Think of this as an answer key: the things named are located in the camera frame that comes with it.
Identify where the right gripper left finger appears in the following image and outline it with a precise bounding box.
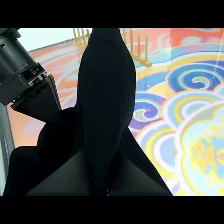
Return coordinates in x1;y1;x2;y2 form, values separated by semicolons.
26;149;92;197

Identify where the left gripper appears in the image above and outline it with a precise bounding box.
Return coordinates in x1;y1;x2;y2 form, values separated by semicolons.
0;61;63;126

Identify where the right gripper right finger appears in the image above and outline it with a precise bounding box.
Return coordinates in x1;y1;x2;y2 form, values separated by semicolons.
107;153;173;197

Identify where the black garment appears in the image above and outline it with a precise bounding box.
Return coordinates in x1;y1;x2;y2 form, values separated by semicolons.
3;27;174;197

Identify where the wooden rack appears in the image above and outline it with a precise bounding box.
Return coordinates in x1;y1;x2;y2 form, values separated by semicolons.
72;27;153;69

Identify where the silver frame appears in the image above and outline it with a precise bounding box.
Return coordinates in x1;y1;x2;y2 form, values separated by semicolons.
0;105;16;196

